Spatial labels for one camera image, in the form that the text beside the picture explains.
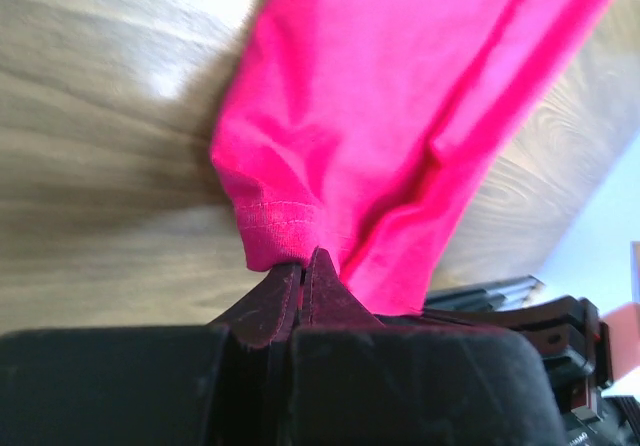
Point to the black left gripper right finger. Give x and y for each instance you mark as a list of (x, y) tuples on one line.
[(356, 381)]

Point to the pink t shirt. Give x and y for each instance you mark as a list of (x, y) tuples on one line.
[(365, 127)]

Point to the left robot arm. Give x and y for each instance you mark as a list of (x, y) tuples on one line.
[(577, 353)]

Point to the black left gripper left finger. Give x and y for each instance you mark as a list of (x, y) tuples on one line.
[(213, 384)]

